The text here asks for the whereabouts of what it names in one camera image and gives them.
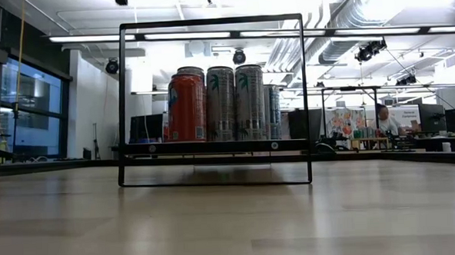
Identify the red beverage can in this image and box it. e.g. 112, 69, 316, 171
165, 71, 209, 143

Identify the black aluminium table frame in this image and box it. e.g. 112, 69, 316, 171
0, 142, 455, 187

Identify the person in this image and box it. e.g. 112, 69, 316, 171
371, 102, 405, 138

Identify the beige cloth cover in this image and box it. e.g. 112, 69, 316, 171
281, 111, 291, 138

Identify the blue silver energy drink can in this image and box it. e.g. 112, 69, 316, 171
263, 83, 284, 141

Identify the black frame workstation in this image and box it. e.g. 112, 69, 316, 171
320, 84, 385, 151

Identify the long light strip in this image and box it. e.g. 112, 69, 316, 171
48, 18, 455, 51

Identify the thin black tripod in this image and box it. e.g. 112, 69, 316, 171
91, 123, 101, 161

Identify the black metal wood shelf rack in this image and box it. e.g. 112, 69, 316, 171
110, 12, 314, 193

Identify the black spotlight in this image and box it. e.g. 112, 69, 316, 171
231, 48, 247, 66
105, 58, 121, 76

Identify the black tripod stand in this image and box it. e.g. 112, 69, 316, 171
9, 100, 22, 161

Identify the colourful poster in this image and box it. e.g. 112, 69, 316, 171
324, 106, 368, 139

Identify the glass window wall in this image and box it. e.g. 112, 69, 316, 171
0, 53, 76, 161

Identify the black track light cluster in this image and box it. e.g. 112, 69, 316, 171
395, 74, 418, 86
353, 38, 388, 64

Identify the white sign board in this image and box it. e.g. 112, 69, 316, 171
394, 105, 420, 131

